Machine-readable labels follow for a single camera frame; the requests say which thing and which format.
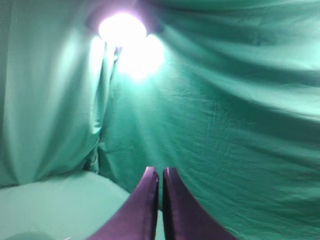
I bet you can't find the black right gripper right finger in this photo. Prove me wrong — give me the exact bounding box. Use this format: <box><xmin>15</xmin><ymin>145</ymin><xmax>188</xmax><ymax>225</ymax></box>
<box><xmin>162</xmin><ymin>167</ymin><xmax>236</xmax><ymax>240</ymax></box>

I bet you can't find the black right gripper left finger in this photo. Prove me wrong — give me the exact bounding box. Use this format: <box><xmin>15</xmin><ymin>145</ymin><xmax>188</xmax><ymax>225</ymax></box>
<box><xmin>88</xmin><ymin>166</ymin><xmax>159</xmax><ymax>240</ymax></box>

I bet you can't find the green table cloth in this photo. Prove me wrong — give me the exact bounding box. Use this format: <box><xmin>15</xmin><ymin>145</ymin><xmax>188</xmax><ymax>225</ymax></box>
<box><xmin>0</xmin><ymin>171</ymin><xmax>165</xmax><ymax>240</ymax></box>

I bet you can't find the green backdrop cloth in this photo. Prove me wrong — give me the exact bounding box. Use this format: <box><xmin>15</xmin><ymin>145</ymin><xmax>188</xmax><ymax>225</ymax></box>
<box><xmin>0</xmin><ymin>0</ymin><xmax>320</xmax><ymax>240</ymax></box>

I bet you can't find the bright studio lamp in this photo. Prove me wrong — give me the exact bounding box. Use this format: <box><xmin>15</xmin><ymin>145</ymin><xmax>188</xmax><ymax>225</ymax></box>
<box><xmin>98</xmin><ymin>11</ymin><xmax>165</xmax><ymax>82</ymax></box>

